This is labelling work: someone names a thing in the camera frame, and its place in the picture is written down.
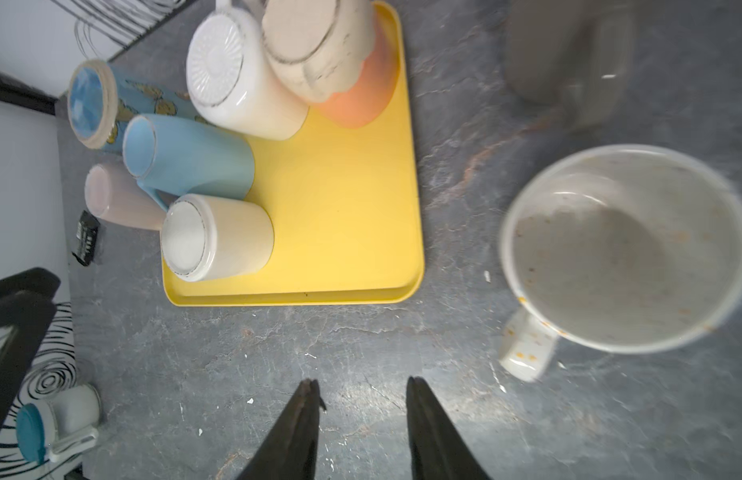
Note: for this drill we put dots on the teal capped white cylinder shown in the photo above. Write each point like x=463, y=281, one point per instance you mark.
x=61, y=426

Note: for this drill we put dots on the pink mug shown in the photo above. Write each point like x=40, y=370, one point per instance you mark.
x=112, y=194

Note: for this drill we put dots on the blue butterfly mug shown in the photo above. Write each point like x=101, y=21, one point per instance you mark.
x=102, y=100

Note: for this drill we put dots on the yellow plastic tray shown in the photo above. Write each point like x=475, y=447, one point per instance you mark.
x=345, y=208

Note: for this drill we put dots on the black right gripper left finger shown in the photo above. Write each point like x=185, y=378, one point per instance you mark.
x=290, y=449

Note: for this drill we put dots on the black snack bar wrapper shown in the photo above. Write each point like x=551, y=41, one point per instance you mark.
x=87, y=236

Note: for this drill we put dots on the speckled white mug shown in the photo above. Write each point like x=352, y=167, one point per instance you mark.
x=626, y=249

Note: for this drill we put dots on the large grey-beige mug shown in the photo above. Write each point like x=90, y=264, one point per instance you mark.
x=317, y=47

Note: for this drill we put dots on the white ribbed mug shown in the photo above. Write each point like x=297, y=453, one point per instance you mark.
x=230, y=80

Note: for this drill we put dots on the cream mug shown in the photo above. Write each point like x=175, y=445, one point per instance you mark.
x=208, y=238

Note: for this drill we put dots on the light blue mug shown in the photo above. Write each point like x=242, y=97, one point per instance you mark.
x=177, y=156

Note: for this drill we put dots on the orange mug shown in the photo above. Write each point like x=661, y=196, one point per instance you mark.
x=372, y=92

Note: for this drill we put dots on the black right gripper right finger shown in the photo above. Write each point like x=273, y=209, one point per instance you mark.
x=437, y=449

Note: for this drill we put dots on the small grey mug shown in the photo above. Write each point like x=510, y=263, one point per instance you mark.
x=573, y=53

